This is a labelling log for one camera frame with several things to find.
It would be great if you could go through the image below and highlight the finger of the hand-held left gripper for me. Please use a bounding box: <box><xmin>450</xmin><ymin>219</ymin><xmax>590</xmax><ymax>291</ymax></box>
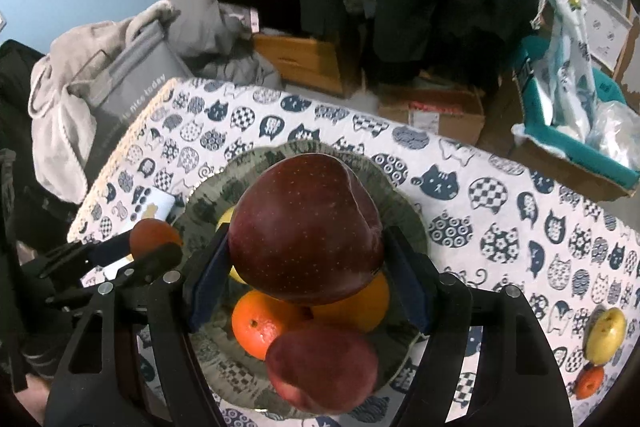
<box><xmin>40</xmin><ymin>236</ymin><xmax>135</xmax><ymax>278</ymax></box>
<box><xmin>117</xmin><ymin>242</ymin><xmax>184</xmax><ymax>292</ymax></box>

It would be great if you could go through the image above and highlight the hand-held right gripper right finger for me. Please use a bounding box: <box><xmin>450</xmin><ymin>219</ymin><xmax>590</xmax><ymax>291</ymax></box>
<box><xmin>382</xmin><ymin>226</ymin><xmax>576</xmax><ymax>427</ymax></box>

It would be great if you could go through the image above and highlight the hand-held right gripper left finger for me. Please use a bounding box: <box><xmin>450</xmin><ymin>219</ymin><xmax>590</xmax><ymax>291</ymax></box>
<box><xmin>45</xmin><ymin>222</ymin><xmax>247</xmax><ymax>427</ymax></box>

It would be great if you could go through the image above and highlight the small tangerine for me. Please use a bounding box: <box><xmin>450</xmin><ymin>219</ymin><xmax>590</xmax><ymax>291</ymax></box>
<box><xmin>574</xmin><ymin>364</ymin><xmax>606</xmax><ymax>400</ymax></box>
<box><xmin>129</xmin><ymin>218</ymin><xmax>183</xmax><ymax>258</ymax></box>

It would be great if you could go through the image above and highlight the orange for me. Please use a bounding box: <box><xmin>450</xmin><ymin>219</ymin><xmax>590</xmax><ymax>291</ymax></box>
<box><xmin>231</xmin><ymin>289</ymin><xmax>311</xmax><ymax>361</ymax></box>
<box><xmin>310</xmin><ymin>272</ymin><xmax>391</xmax><ymax>334</ymax></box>

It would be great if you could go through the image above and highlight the large green pear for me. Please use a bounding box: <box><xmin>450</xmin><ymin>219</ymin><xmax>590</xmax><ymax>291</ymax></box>
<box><xmin>215</xmin><ymin>206</ymin><xmax>251</xmax><ymax>286</ymax></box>

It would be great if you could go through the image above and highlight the clear glass bowl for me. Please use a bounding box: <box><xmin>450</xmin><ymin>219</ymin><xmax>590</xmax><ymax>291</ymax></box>
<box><xmin>172</xmin><ymin>142</ymin><xmax>431</xmax><ymax>418</ymax></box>

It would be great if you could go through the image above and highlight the red apple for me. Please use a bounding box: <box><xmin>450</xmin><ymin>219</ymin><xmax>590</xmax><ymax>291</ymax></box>
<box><xmin>228</xmin><ymin>154</ymin><xmax>386</xmax><ymax>305</ymax></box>
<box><xmin>265</xmin><ymin>323</ymin><xmax>379</xmax><ymax>415</ymax></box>

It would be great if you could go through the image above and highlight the white smartphone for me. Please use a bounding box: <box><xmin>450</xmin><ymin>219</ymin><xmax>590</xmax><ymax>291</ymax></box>
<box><xmin>102</xmin><ymin>187</ymin><xmax>176</xmax><ymax>280</ymax></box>

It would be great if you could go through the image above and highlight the cat print tablecloth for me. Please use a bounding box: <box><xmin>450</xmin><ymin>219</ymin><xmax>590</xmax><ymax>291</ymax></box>
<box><xmin>67</xmin><ymin>77</ymin><xmax>640</xmax><ymax>427</ymax></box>

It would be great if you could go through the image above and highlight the grey bag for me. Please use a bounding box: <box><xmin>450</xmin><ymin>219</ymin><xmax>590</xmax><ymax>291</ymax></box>
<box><xmin>67</xmin><ymin>19</ymin><xmax>193</xmax><ymax>178</ymax></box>

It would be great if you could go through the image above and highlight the cardboard box with red label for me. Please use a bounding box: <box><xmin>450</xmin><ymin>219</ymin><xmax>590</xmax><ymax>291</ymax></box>
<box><xmin>377</xmin><ymin>82</ymin><xmax>486</xmax><ymax>145</ymax></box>

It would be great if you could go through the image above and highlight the black jacket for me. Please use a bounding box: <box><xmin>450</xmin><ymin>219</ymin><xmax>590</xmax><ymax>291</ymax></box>
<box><xmin>0</xmin><ymin>39</ymin><xmax>56</xmax><ymax>258</ymax></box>

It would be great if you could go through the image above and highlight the brown cardboard box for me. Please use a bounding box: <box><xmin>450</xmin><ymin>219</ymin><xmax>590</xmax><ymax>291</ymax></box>
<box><xmin>510</xmin><ymin>122</ymin><xmax>638</xmax><ymax>202</ymax></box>

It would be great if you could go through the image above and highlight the small yellow-green pear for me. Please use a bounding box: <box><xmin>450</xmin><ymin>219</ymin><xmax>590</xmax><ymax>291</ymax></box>
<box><xmin>584</xmin><ymin>307</ymin><xmax>628</xmax><ymax>365</ymax></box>

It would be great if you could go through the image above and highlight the teal box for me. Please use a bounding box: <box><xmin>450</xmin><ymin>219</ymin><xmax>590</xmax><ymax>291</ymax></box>
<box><xmin>512</xmin><ymin>34</ymin><xmax>640</xmax><ymax>188</ymax></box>

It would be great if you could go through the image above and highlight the grey jacket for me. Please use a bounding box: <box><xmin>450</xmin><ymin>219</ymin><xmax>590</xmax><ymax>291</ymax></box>
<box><xmin>165</xmin><ymin>0</ymin><xmax>286</xmax><ymax>90</ymax></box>

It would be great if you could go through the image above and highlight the wooden drawer box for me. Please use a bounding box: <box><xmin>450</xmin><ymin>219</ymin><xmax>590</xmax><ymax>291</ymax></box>
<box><xmin>252</xmin><ymin>34</ymin><xmax>346</xmax><ymax>95</ymax></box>

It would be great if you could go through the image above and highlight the clear plastic bag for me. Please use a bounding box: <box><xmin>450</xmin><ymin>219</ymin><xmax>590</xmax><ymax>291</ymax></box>
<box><xmin>585</xmin><ymin>99</ymin><xmax>640</xmax><ymax>170</ymax></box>

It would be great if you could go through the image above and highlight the white plastic packet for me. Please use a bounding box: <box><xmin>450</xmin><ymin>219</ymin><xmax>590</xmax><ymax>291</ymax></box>
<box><xmin>524</xmin><ymin>0</ymin><xmax>601</xmax><ymax>132</ymax></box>

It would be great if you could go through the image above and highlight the white patterned storage box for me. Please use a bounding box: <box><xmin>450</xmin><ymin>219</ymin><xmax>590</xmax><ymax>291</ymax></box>
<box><xmin>582</xmin><ymin>0</ymin><xmax>633</xmax><ymax>70</ymax></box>

